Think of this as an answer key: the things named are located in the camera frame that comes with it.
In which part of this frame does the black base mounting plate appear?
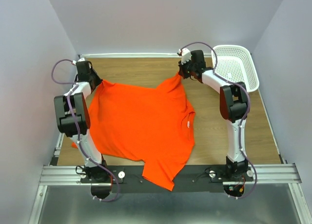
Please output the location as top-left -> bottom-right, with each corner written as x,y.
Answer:
75,165 -> 254,197

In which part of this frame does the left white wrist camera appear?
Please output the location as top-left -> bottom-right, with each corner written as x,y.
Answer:
71,58 -> 86,65

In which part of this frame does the aluminium frame rail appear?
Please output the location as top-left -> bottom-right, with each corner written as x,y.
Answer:
39,164 -> 302,186

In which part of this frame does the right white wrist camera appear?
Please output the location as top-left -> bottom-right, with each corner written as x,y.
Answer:
177,48 -> 192,65

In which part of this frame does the white perforated plastic basket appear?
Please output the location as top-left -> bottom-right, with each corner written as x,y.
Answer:
211,45 -> 259,93

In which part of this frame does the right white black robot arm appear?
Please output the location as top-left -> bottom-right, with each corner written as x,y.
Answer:
177,48 -> 250,181

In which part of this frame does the orange t shirt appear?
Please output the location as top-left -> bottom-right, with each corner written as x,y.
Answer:
71,73 -> 196,191

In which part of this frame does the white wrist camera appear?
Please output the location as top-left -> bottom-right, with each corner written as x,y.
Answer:
177,48 -> 192,65
71,58 -> 86,65

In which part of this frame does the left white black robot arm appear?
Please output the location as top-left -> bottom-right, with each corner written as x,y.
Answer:
51,58 -> 112,183

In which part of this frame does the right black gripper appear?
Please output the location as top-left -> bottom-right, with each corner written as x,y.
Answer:
177,58 -> 195,80

